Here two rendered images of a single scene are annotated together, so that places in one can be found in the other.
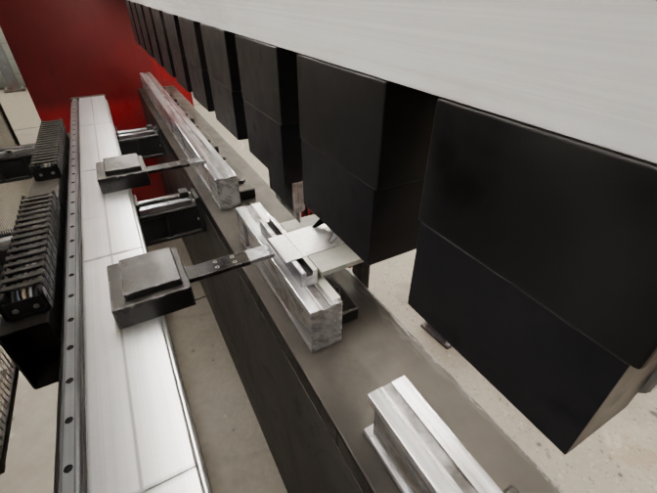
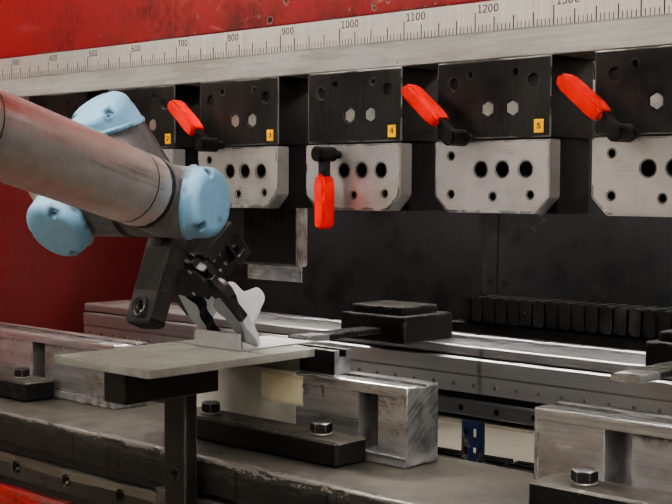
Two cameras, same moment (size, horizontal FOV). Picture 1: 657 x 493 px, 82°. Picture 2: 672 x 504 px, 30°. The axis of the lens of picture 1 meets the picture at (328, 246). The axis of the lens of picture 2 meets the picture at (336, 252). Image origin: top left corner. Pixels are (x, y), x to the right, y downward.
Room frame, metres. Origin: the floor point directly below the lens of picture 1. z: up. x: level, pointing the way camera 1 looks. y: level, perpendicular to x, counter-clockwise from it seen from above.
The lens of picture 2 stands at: (2.14, -0.37, 1.20)
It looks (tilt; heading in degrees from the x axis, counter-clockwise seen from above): 3 degrees down; 162
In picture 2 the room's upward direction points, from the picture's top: straight up
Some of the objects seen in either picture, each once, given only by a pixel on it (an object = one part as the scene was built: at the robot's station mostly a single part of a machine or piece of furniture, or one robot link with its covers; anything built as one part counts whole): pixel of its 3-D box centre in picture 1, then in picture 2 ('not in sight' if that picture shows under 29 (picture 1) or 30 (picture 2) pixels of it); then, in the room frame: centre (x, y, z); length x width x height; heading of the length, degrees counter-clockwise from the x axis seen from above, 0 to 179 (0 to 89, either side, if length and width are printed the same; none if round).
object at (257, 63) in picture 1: (288, 105); (259, 144); (0.54, 0.06, 1.26); 0.15 x 0.09 x 0.17; 29
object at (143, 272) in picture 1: (197, 267); (362, 324); (0.49, 0.22, 1.01); 0.26 x 0.12 x 0.05; 119
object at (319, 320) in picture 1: (281, 265); (304, 405); (0.61, 0.10, 0.92); 0.39 x 0.06 x 0.10; 29
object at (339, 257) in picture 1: (358, 229); (187, 355); (0.63, -0.06, 1.00); 0.26 x 0.18 x 0.01; 119
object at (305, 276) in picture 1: (285, 248); (285, 354); (0.58, 0.08, 0.99); 0.20 x 0.03 x 0.03; 29
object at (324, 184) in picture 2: not in sight; (327, 187); (0.73, 0.09, 1.20); 0.04 x 0.02 x 0.10; 119
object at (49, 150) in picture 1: (50, 145); not in sight; (1.04, 0.79, 1.02); 0.44 x 0.06 x 0.04; 29
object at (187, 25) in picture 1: (213, 62); (512, 137); (0.89, 0.25, 1.26); 0.15 x 0.09 x 0.17; 29
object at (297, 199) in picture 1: (285, 184); (274, 244); (0.56, 0.07, 1.13); 0.10 x 0.02 x 0.10; 29
